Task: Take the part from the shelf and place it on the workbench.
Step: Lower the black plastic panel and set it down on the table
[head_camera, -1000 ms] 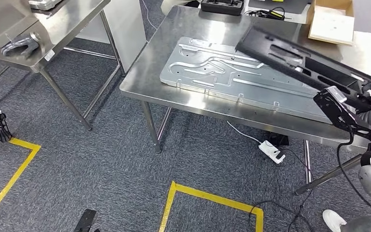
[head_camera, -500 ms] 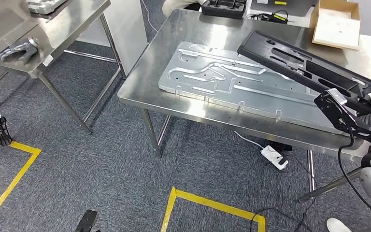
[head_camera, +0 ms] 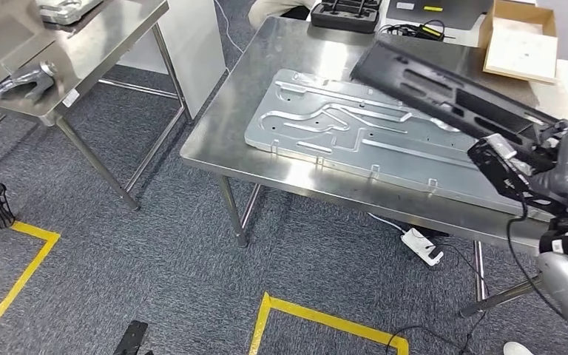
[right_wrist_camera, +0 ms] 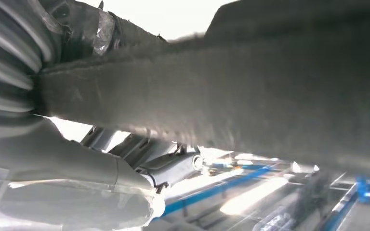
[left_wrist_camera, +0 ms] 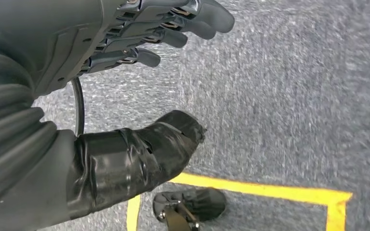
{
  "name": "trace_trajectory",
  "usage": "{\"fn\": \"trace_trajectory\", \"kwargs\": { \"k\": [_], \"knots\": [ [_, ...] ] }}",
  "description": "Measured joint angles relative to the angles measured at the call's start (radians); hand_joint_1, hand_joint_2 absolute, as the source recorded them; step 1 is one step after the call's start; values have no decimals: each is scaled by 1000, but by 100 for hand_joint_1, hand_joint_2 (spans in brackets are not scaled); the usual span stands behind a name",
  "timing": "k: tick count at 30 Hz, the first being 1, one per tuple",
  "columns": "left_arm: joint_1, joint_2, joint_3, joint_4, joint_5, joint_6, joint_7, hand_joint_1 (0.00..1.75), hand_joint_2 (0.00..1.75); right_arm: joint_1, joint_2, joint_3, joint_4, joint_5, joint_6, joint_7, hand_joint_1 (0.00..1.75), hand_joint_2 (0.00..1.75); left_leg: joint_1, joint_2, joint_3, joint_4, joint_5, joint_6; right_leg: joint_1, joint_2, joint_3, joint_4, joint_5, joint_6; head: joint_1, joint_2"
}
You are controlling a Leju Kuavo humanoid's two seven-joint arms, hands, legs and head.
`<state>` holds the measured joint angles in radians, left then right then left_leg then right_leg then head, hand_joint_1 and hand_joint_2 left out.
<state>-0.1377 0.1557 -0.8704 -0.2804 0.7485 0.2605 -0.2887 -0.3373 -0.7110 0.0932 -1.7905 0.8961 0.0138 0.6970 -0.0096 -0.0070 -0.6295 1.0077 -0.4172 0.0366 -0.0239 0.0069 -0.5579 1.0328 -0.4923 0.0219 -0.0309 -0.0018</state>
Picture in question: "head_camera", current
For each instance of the neighbour robot grey hand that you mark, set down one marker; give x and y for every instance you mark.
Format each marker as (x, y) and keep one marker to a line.
(26, 81)

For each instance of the black plastic panel part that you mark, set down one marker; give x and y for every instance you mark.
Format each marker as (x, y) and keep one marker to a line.
(411, 78)

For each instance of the silver metal part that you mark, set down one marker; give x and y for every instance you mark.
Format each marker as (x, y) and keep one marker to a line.
(63, 10)

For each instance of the stainless steel workbench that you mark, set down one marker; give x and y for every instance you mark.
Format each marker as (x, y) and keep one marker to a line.
(225, 137)

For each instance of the white table sticker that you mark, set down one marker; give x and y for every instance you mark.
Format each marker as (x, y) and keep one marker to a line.
(71, 98)

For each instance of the stainless steel table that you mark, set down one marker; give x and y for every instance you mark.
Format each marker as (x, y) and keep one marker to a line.
(102, 39)

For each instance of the pale wooden board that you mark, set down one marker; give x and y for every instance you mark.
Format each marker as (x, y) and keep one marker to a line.
(521, 49)

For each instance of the open cardboard box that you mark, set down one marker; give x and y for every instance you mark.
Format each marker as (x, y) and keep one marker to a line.
(524, 12)

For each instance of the white cabinet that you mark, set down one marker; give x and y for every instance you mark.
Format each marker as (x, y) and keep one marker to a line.
(191, 49)

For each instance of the white power strip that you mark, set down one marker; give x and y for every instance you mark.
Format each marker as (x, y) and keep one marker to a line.
(422, 245)

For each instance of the person's foot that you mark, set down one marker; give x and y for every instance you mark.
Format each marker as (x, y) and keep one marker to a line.
(515, 349)

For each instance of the black device with yellow label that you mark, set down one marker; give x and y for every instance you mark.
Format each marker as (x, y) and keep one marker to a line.
(423, 30)

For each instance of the black flat case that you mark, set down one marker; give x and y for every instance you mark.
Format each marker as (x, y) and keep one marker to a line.
(441, 12)

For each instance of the person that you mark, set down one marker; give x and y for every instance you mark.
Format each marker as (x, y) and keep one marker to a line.
(269, 9)

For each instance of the stamped silver metal plate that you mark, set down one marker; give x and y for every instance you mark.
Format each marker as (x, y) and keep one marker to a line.
(313, 122)

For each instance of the black tool tray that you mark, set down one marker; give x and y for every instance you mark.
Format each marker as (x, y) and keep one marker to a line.
(345, 17)

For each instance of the yellow floor tape square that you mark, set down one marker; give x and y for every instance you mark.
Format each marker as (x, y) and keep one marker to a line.
(323, 321)

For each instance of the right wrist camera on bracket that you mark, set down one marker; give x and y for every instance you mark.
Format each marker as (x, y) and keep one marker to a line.
(494, 164)

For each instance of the black perforated metal bracket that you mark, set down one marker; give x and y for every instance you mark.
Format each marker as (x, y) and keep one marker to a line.
(131, 339)

